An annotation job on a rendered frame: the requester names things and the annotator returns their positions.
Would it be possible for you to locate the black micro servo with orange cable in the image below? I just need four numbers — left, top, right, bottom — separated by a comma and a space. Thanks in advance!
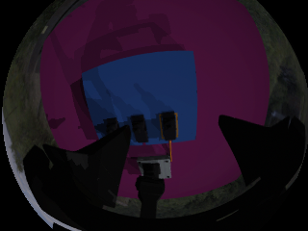
163, 112, 176, 161

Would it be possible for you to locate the blue rectangular block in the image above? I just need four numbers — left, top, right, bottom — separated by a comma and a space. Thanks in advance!
82, 50, 197, 146

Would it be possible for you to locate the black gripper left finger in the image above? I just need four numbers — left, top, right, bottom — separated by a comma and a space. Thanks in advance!
42, 124, 132, 208

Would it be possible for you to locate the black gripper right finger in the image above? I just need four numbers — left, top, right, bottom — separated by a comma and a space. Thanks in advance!
218, 115, 290, 186

